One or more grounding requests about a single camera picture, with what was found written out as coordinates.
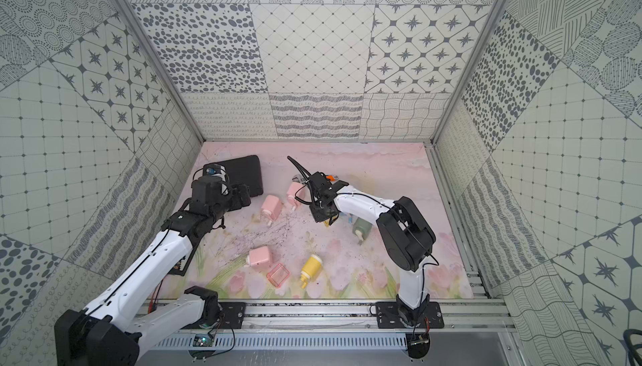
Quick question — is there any pink transparent tray near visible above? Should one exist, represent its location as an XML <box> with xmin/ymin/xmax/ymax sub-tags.
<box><xmin>266</xmin><ymin>263</ymin><xmax>290</xmax><ymax>288</ymax></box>

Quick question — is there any yellow transparent tray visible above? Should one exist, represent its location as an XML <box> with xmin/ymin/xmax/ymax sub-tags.
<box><xmin>324</xmin><ymin>217</ymin><xmax>337</xmax><ymax>227</ymax></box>

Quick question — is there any black plastic tool case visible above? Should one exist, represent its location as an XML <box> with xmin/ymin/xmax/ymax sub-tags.
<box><xmin>212</xmin><ymin>155</ymin><xmax>263</xmax><ymax>197</ymax></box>

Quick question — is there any pink pencil sharpener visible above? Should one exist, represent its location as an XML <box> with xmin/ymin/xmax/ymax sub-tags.
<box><xmin>261</xmin><ymin>195</ymin><xmax>283</xmax><ymax>226</ymax></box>
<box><xmin>246</xmin><ymin>246</ymin><xmax>273</xmax><ymax>270</ymax></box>
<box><xmin>286</xmin><ymin>181</ymin><xmax>305</xmax><ymax>212</ymax></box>

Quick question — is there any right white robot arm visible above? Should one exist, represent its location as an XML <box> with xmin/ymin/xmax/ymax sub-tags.
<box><xmin>300</xmin><ymin>171</ymin><xmax>436</xmax><ymax>327</ymax></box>

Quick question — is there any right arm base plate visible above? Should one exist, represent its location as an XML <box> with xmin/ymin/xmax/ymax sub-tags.
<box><xmin>374</xmin><ymin>302</ymin><xmax>445</xmax><ymax>329</ymax></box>

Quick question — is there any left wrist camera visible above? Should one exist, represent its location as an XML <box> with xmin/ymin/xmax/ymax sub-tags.
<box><xmin>202</xmin><ymin>163</ymin><xmax>227</xmax><ymax>179</ymax></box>

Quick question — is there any aluminium mounting rail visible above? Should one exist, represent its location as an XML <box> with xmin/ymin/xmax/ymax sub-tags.
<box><xmin>102</xmin><ymin>297</ymin><xmax>518</xmax><ymax>334</ymax></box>

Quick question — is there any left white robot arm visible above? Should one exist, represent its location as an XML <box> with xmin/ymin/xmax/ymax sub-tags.
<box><xmin>55</xmin><ymin>173</ymin><xmax>251</xmax><ymax>365</ymax></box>

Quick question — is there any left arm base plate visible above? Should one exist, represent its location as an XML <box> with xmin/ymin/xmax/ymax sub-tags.
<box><xmin>218</xmin><ymin>302</ymin><xmax>247</xmax><ymax>330</ymax></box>

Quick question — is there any pink floral table mat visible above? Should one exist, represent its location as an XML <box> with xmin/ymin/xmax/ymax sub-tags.
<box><xmin>160</xmin><ymin>142</ymin><xmax>473</xmax><ymax>299</ymax></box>

